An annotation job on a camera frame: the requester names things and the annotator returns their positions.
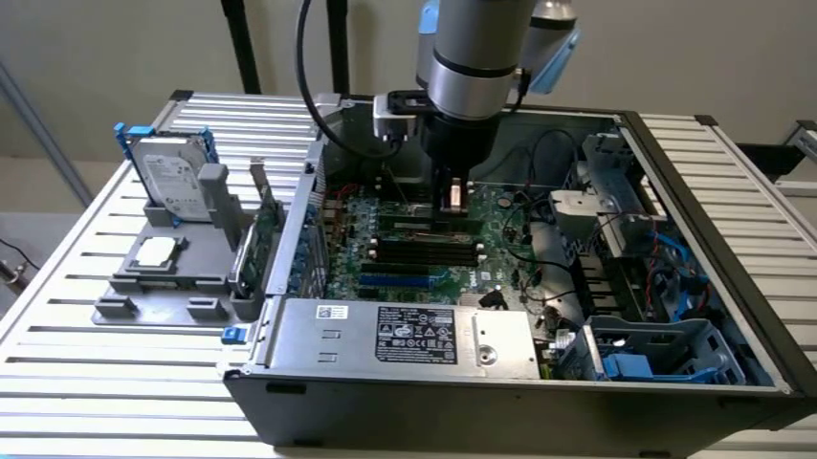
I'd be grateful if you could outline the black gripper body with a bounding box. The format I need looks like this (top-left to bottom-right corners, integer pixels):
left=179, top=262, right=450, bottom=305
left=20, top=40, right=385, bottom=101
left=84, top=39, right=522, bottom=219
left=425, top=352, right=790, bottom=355
left=422, top=110, right=503, bottom=186

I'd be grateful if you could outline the blue expansion slot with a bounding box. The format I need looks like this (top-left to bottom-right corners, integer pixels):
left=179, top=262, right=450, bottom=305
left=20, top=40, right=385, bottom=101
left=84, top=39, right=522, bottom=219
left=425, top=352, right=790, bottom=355
left=358, top=272, right=433, bottom=289

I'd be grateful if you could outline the green motherboard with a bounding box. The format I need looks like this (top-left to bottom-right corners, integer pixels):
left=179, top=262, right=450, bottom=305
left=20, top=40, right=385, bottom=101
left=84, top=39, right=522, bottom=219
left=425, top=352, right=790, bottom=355
left=284, top=179, right=547, bottom=310

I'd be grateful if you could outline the metal disk bay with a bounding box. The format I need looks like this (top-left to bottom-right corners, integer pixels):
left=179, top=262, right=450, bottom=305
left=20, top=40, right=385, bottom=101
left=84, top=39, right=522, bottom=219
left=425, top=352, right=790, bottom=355
left=546, top=132, right=673, bottom=257

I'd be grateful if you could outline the black stand pole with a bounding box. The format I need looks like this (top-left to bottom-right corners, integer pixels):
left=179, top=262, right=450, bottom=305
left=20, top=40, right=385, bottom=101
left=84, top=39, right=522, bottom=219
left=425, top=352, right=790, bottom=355
left=323, top=0, right=354, bottom=95
left=219, top=0, right=264, bottom=95

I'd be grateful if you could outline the grey power supply unit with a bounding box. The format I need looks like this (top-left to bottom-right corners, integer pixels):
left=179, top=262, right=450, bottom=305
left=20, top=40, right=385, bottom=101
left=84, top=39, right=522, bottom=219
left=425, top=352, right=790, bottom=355
left=262, top=297, right=545, bottom=382

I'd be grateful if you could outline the green graphics card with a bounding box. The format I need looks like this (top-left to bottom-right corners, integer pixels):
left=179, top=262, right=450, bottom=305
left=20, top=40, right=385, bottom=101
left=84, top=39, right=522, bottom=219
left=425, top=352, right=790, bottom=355
left=227, top=157, right=286, bottom=298

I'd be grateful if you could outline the grey parts rack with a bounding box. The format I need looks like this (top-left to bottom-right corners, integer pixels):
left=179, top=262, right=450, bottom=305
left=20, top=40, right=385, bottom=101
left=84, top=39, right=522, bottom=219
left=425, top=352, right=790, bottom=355
left=91, top=164, right=268, bottom=329

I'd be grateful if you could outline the blue-grey drive cage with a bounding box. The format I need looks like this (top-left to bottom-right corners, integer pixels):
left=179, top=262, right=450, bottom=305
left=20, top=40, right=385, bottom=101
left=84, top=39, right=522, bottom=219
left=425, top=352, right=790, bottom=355
left=581, top=314, right=749, bottom=384

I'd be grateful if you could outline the silver hard disk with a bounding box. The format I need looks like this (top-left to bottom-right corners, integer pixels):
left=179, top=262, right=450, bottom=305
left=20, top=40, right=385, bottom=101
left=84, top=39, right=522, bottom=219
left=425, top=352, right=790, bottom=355
left=132, top=137, right=216, bottom=224

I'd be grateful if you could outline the black open PC case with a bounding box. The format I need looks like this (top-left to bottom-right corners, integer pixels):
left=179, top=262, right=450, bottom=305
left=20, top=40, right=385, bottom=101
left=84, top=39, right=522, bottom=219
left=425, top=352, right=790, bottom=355
left=219, top=92, right=817, bottom=449

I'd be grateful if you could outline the silver CPU chip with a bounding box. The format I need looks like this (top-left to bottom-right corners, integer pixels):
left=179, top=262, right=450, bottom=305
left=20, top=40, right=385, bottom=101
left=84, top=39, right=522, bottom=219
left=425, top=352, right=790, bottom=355
left=135, top=236, right=182, bottom=265

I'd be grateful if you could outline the metal side table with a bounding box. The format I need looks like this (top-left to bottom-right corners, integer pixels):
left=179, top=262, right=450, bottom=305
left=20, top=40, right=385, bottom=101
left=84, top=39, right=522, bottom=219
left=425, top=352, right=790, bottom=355
left=733, top=119, right=817, bottom=198

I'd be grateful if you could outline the black looped wire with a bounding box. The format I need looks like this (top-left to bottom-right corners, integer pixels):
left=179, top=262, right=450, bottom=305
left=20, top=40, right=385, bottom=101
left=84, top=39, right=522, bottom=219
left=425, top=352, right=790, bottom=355
left=526, top=128, right=583, bottom=226

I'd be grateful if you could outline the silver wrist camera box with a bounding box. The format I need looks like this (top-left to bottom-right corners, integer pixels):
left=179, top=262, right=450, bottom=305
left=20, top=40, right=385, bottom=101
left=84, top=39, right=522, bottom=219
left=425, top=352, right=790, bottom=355
left=371, top=90, right=437, bottom=141

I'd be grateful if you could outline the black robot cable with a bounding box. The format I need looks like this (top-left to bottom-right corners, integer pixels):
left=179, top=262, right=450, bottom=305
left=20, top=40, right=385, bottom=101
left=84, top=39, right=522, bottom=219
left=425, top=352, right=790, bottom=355
left=296, top=0, right=406, bottom=157

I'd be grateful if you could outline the blue data wire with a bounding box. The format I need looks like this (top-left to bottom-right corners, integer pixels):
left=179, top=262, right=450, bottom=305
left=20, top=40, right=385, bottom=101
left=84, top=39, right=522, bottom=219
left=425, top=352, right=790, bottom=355
left=642, top=228, right=712, bottom=322

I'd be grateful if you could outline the blue disk bracket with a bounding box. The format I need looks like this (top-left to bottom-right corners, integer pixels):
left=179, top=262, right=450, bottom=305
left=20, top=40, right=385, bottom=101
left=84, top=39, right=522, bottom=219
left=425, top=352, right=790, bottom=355
left=112, top=121, right=222, bottom=227

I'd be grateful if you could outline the thin black floor cable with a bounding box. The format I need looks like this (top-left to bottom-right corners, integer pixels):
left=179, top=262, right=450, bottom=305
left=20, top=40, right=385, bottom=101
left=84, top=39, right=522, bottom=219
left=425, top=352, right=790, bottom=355
left=0, top=237, right=35, bottom=290

